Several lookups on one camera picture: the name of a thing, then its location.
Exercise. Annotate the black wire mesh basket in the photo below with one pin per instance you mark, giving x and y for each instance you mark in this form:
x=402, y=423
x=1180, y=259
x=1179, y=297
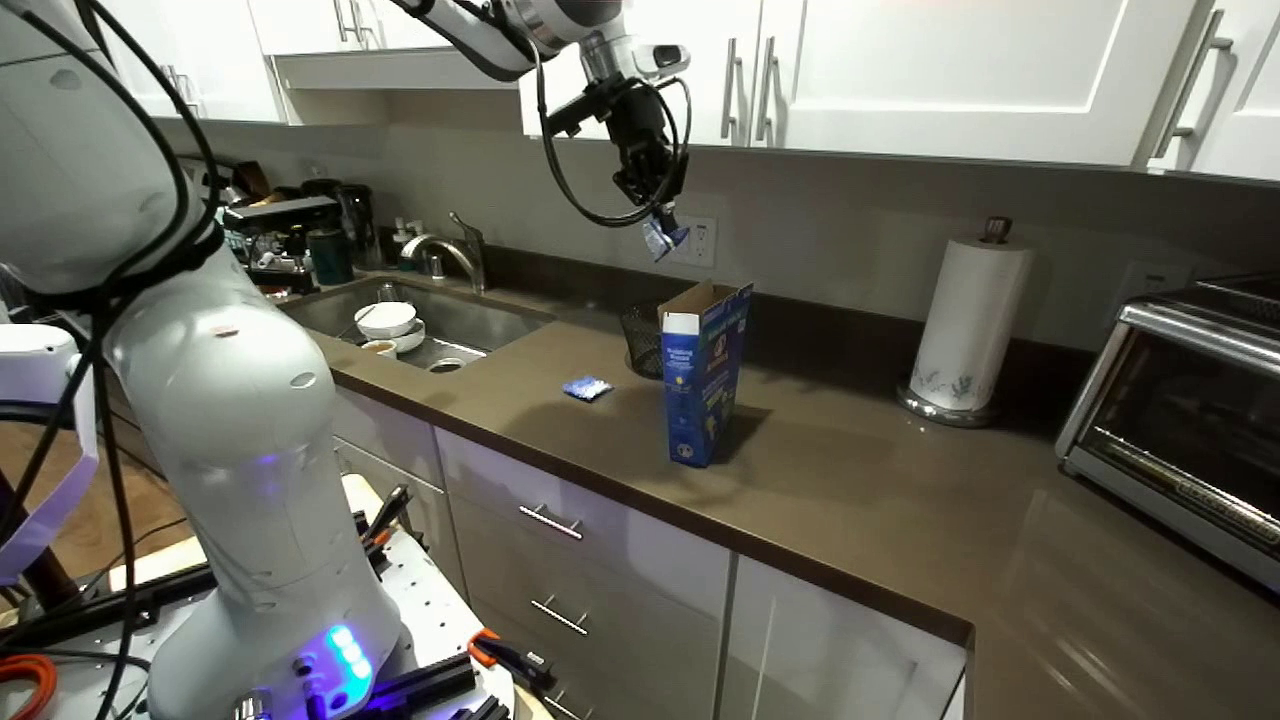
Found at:
x=642, y=334

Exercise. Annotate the white wall outlet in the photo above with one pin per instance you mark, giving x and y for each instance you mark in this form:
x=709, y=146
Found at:
x=696, y=245

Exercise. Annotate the white paper towel roll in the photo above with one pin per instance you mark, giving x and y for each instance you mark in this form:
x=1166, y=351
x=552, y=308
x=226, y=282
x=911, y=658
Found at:
x=968, y=326

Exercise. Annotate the white upper cabinets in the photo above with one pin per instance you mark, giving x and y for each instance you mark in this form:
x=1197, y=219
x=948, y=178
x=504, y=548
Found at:
x=1166, y=86

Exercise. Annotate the white cabinets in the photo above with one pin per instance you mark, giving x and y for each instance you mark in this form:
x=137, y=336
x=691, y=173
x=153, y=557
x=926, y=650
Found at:
x=1166, y=86
x=642, y=617

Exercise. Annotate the blue snack box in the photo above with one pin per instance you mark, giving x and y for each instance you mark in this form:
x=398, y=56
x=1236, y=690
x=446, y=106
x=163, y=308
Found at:
x=702, y=340

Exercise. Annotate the white bowl in sink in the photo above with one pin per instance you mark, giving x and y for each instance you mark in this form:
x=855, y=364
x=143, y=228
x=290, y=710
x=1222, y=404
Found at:
x=385, y=321

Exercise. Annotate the silver toaster oven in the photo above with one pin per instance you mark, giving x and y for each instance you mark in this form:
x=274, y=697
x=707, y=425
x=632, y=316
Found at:
x=1180, y=417

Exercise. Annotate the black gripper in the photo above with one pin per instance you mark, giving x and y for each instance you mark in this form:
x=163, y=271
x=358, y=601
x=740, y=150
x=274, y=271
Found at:
x=651, y=156

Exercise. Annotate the steel kitchen sink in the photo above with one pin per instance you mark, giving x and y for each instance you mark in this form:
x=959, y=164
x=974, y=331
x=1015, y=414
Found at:
x=452, y=326

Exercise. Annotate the white perforated robot table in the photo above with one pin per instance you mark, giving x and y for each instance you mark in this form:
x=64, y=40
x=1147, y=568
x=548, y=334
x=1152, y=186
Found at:
x=432, y=625

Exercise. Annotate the white lower cabinets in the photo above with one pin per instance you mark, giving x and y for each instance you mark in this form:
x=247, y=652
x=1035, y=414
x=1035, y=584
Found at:
x=642, y=617

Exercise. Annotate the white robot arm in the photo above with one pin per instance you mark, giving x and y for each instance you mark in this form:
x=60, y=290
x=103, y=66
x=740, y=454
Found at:
x=228, y=392

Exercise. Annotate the chrome sink faucet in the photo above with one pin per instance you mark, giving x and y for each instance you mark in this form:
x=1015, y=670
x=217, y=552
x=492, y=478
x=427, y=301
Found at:
x=466, y=248

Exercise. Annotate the orange handled tool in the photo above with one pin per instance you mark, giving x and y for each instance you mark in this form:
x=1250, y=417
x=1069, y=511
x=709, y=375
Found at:
x=528, y=670

